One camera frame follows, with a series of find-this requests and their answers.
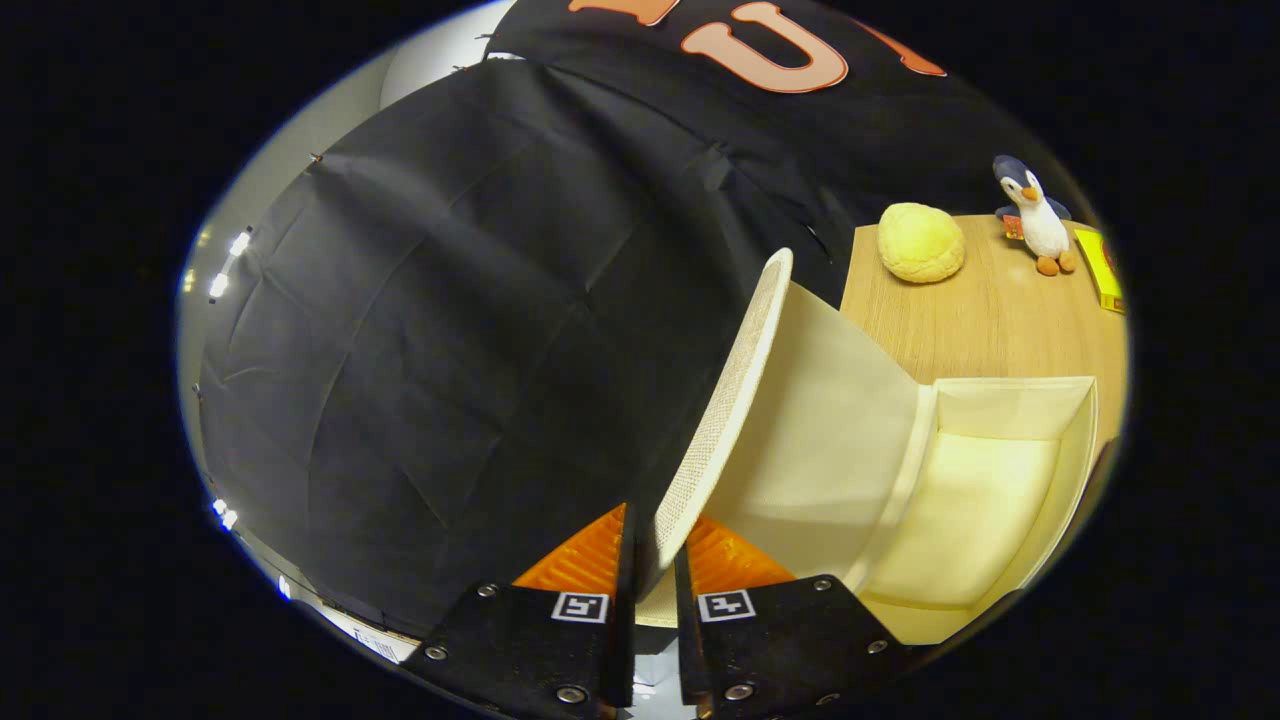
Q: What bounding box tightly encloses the yellow plush bun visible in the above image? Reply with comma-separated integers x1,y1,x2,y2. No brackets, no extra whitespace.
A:
878,202,967,285

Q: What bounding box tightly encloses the cream fabric storage box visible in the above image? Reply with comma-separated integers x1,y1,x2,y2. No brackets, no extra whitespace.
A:
638,248,1101,647

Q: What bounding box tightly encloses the yellow book with red circle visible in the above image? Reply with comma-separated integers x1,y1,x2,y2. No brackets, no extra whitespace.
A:
1073,228,1126,315

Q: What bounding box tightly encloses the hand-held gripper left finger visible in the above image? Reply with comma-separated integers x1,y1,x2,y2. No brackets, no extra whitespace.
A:
400,503,639,720

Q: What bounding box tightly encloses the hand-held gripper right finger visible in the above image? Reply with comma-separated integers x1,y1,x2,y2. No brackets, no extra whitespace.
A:
673,515,913,720

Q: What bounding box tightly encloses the blue white penguin plush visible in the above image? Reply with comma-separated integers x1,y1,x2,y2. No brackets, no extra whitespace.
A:
992,154,1079,278

